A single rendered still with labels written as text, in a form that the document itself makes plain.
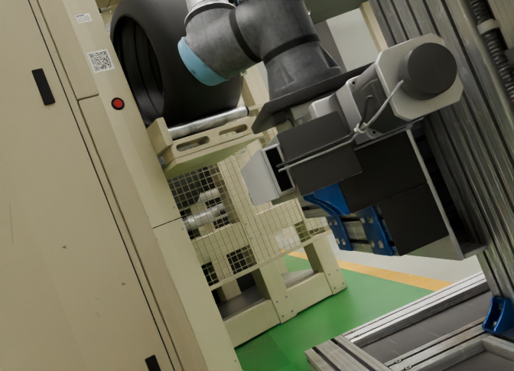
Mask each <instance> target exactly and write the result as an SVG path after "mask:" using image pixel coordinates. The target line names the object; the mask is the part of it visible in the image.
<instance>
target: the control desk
mask: <svg viewBox="0 0 514 371"><path fill-rule="evenodd" d="M98 95H99V91H98V89H97V87H96V84H95V81H94V79H93V76H92V74H91V72H90V69H89V66H88V64H87V62H86V58H85V57H84V54H83V51H82V49H81V46H80V43H79V41H78V39H77V36H76V33H75V31H74V29H73V25H72V24H71V21H70V18H69V16H68V14H67V10H66V9H65V6H64V4H63V1H62V0H0V371H209V370H208V368H207V365H206V362H205V360H204V358H203V354H202V353H201V350H200V347H199V345H198V342H197V339H196V337H195V335H194V332H193V330H192V327H191V325H190V322H189V320H188V317H187V314H186V312H185V310H184V306H183V305H182V302H181V299H180V297H179V294H178V293H177V289H176V287H175V285H174V282H173V279H172V277H171V273H170V272H169V269H168V266H167V264H166V261H165V260H164V256H163V254H162V252H161V249H160V246H159V245H158V241H157V239H156V237H155V234H154V231H153V229H152V227H151V224H150V221H149V219H148V216H147V213H146V212H145V208H144V206H143V204H142V201H141V198H140V196H139V194H138V191H137V189H136V186H135V183H134V181H133V179H132V176H131V173H130V171H129V168H128V165H127V164H126V161H125V158H124V156H123V153H122V150H121V148H120V146H119V143H118V141H117V138H116V136H115V133H114V131H113V128H112V125H111V123H110V121H109V117H108V116H107V113H106V110H105V108H104V105H103V104H102V100H101V98H100V97H99V96H98Z"/></svg>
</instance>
